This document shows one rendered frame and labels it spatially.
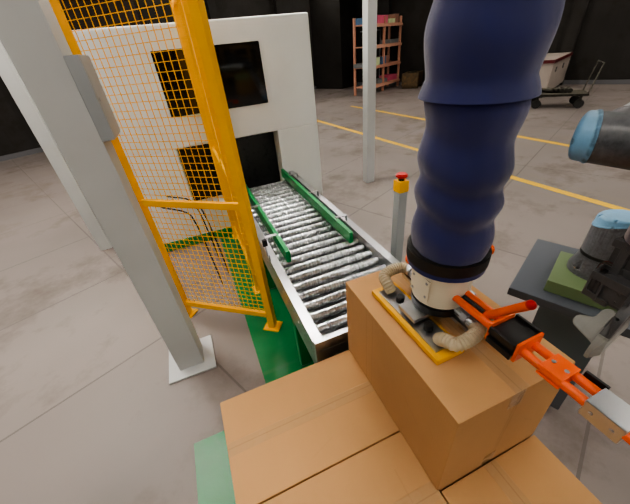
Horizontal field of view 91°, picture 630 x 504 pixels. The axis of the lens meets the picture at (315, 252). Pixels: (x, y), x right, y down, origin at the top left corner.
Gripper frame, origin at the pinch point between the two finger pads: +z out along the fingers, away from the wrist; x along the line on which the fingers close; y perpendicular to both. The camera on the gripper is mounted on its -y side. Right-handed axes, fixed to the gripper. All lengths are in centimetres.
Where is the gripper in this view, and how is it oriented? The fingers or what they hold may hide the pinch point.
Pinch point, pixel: (617, 345)
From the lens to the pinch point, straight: 80.3
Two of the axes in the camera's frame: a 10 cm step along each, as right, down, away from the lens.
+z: 0.9, 8.3, 5.5
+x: -9.2, 2.8, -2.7
